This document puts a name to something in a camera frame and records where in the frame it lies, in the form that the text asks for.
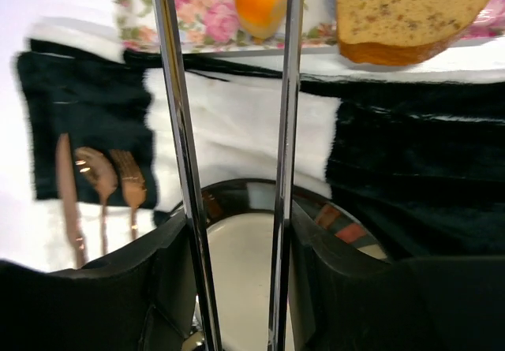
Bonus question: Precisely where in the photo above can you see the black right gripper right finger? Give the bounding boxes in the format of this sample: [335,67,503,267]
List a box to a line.
[290,206,504,351]

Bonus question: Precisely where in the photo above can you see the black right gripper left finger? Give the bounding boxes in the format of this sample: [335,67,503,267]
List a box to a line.
[1,215,196,350]

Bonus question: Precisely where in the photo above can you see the silver metal tongs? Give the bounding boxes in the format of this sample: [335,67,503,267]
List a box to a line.
[148,0,307,351]

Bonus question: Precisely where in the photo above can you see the brown bread slice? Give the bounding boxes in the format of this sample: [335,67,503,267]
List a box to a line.
[336,0,490,66]

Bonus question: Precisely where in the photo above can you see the copper fork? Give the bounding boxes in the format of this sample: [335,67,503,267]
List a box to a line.
[109,149,147,241]

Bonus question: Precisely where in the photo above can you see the black rimmed beige plate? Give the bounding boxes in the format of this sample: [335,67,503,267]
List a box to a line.
[169,177,390,351]

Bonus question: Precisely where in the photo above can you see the copper spoon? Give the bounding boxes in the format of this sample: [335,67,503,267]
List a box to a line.
[74,147,118,255]

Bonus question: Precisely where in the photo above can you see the black white checkered cloth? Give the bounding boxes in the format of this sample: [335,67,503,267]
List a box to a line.
[14,25,504,259]

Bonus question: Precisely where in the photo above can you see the copper knife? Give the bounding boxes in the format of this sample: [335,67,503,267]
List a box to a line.
[55,133,88,268]

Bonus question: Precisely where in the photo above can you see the floral rectangular tray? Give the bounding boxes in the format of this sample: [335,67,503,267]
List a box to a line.
[110,0,505,54]

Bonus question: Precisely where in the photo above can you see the orange croissant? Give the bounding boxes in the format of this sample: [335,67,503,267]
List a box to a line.
[234,0,287,39]

